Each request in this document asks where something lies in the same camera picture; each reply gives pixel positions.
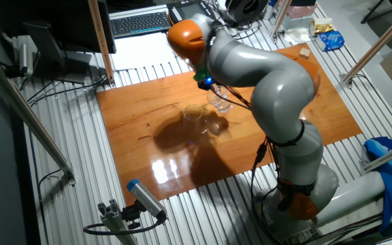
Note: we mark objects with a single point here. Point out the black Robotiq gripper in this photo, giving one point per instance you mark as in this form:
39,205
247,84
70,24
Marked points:
207,84

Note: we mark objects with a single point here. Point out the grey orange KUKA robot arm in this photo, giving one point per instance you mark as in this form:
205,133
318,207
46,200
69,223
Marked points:
277,92

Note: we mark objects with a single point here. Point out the clear glass tumbler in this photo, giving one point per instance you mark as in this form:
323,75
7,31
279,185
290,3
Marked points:
192,114

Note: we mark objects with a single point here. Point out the varnished wooden board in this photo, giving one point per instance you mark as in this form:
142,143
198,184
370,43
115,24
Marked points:
141,112

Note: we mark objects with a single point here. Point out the large white paper sheet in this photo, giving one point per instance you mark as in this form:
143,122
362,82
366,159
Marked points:
141,51

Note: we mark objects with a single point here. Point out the orange black teach pendant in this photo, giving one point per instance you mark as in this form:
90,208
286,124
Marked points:
185,8

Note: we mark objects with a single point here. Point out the black round spool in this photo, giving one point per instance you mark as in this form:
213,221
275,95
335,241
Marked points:
245,10

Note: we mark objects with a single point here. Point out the black computer keyboard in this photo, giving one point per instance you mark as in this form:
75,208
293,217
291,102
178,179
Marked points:
139,24

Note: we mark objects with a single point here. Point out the white cloth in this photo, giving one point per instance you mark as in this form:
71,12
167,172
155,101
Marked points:
297,35

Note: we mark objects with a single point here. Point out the small wooden block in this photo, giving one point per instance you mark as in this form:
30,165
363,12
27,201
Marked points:
305,53

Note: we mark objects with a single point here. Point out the pale grey box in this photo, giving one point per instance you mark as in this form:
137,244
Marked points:
298,22

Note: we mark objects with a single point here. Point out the pink box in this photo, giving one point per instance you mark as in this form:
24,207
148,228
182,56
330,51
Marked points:
303,10

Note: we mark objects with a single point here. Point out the gold snack bag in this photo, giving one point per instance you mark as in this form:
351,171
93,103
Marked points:
322,26

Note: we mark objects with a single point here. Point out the black computer monitor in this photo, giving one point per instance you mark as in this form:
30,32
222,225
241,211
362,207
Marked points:
80,24

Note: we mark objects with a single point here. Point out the black chair leg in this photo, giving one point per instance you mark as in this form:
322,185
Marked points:
373,12

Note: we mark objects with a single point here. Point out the white cylinder pipe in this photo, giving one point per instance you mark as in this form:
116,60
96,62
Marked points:
352,197

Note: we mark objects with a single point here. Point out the aluminium frame beam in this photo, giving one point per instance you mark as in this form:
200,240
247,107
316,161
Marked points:
26,112
390,154
379,42
281,17

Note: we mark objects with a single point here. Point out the tan frame post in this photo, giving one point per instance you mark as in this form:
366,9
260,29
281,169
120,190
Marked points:
101,44

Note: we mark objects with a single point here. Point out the grey camera with blue cap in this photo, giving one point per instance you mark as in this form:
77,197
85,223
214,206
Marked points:
146,199

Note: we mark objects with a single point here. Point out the aluminium profile camera mount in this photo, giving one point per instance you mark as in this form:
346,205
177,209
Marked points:
114,221

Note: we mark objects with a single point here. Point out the silver cylindrical camera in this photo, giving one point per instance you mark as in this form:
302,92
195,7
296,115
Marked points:
26,58

